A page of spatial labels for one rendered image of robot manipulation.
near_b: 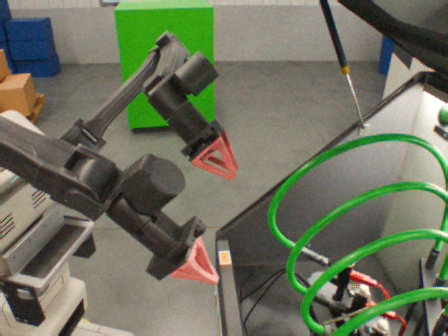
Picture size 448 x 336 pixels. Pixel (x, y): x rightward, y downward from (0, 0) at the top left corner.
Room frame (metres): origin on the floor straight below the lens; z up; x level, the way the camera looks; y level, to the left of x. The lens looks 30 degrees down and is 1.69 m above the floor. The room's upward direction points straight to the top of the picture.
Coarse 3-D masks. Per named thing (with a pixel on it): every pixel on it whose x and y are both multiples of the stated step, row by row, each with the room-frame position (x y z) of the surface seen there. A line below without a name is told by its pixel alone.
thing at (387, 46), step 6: (384, 36) 6.18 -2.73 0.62; (384, 42) 6.16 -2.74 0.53; (390, 42) 6.04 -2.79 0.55; (384, 48) 6.13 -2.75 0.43; (390, 48) 6.03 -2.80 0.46; (384, 54) 6.12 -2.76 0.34; (390, 54) 6.02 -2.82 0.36; (384, 60) 6.10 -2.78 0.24; (390, 60) 6.01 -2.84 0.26; (378, 66) 6.29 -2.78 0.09; (384, 66) 6.08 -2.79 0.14; (384, 72) 6.07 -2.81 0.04
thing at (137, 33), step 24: (168, 0) 4.48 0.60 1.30; (192, 0) 4.45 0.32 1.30; (120, 24) 3.61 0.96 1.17; (144, 24) 3.65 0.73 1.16; (168, 24) 3.69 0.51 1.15; (192, 24) 3.73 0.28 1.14; (120, 48) 3.61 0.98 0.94; (144, 48) 3.65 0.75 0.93; (192, 48) 3.73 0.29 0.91; (144, 96) 3.64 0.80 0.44; (192, 96) 3.73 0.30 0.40; (144, 120) 3.64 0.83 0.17
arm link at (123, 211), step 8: (112, 200) 0.43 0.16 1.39; (120, 200) 0.41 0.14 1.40; (128, 200) 0.42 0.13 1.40; (112, 208) 0.41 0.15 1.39; (120, 208) 0.41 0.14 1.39; (128, 208) 0.41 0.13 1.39; (136, 208) 0.41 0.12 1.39; (112, 216) 0.41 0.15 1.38; (120, 216) 0.40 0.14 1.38; (128, 216) 0.40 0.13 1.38; (136, 216) 0.41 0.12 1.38; (144, 216) 0.41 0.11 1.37; (120, 224) 0.41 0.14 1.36; (128, 224) 0.40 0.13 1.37; (136, 224) 0.40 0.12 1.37; (144, 224) 0.41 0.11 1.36; (128, 232) 0.40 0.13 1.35
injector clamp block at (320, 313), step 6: (342, 300) 0.58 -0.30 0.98; (348, 300) 0.58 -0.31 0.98; (312, 306) 0.57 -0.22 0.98; (318, 306) 0.57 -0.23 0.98; (324, 306) 0.57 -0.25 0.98; (348, 306) 0.56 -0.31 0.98; (312, 312) 0.56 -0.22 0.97; (318, 312) 0.55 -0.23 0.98; (324, 312) 0.55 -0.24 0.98; (312, 318) 0.55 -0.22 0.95; (318, 318) 0.53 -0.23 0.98; (324, 318) 0.53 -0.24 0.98; (330, 318) 0.53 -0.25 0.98; (348, 318) 0.53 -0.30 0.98; (330, 324) 0.52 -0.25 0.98; (336, 324) 0.55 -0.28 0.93; (342, 324) 0.53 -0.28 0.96
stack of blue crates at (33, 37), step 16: (0, 0) 6.09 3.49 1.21; (0, 16) 5.95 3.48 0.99; (0, 32) 5.89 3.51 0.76; (16, 32) 5.94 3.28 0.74; (32, 32) 5.96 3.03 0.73; (48, 32) 6.15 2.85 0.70; (0, 48) 5.91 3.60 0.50; (16, 48) 5.90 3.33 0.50; (32, 48) 5.91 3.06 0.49; (48, 48) 6.02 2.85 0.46; (16, 64) 5.95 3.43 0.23; (32, 64) 5.95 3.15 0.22; (48, 64) 5.95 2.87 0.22
